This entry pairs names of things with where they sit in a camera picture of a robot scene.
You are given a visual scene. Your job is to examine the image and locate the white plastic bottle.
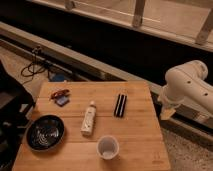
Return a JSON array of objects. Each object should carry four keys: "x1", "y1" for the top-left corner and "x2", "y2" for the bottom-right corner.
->
[{"x1": 81, "y1": 101, "x2": 96, "y2": 136}]

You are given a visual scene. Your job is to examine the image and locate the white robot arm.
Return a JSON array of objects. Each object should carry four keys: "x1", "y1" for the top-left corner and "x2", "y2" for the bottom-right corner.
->
[{"x1": 158, "y1": 60, "x2": 213, "y2": 120}]

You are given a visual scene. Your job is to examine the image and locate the black white striped block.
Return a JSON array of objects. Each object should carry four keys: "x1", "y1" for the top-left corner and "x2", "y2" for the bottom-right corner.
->
[{"x1": 114, "y1": 94, "x2": 127, "y2": 118}]

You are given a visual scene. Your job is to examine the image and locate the translucent plastic cup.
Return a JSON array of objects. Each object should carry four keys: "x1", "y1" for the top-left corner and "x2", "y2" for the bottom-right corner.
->
[{"x1": 96, "y1": 135, "x2": 120, "y2": 160}]

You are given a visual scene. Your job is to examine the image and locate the blue object under table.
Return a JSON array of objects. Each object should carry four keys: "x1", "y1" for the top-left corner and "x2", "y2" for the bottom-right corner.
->
[{"x1": 49, "y1": 74, "x2": 67, "y2": 82}]

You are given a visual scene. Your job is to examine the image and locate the black bowl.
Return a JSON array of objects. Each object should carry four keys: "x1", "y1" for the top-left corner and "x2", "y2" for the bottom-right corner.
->
[{"x1": 26, "y1": 115, "x2": 65, "y2": 151}]

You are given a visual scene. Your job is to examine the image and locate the black chair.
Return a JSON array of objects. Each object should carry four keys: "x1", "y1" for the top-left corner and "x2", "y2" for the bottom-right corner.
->
[{"x1": 0, "y1": 60, "x2": 35, "y2": 171}]

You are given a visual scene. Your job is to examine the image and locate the black cable on floor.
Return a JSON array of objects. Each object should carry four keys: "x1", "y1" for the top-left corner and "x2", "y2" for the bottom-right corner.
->
[{"x1": 20, "y1": 46, "x2": 51, "y2": 80}]

